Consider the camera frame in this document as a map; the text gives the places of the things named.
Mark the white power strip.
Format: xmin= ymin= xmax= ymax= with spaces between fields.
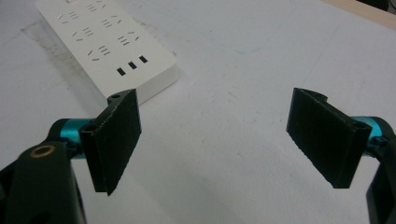
xmin=35 ymin=0 xmax=180 ymax=106

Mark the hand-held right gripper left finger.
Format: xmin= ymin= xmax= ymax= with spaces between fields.
xmin=49 ymin=88 xmax=142 ymax=197

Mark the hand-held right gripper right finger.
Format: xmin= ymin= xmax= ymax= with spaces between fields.
xmin=286 ymin=87 xmax=394 ymax=189

